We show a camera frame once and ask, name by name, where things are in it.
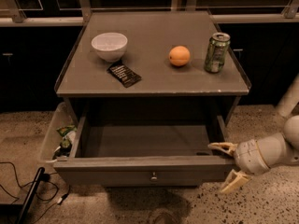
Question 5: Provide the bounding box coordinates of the black cable with plug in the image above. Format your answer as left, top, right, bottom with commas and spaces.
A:
0, 161, 72, 224

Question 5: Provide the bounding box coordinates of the metal railing frame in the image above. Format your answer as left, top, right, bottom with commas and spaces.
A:
0, 0, 299, 27

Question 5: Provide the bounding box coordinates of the orange fruit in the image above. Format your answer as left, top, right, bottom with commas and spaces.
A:
169, 46, 191, 67

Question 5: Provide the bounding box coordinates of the black bar on floor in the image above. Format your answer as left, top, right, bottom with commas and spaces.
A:
14, 167, 45, 224

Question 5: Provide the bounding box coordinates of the white ceramic bowl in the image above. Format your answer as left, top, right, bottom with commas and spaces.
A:
92, 33, 128, 63

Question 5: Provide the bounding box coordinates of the green soda can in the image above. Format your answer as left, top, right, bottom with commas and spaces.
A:
204, 32, 231, 73

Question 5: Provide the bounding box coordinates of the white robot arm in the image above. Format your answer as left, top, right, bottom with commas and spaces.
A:
208, 115, 299, 194

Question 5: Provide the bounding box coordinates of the black snack packet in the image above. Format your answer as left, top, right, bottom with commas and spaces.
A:
107, 61, 142, 88

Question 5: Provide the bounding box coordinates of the green snack bag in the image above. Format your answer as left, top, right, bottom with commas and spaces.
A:
55, 125, 77, 157

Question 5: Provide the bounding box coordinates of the clear plastic bin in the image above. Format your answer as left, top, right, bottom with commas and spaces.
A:
39, 103, 76, 163

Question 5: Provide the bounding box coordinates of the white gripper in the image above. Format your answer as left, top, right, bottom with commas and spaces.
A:
207, 139, 270, 194

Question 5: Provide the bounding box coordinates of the grey top drawer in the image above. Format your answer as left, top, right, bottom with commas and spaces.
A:
54, 112, 235, 187

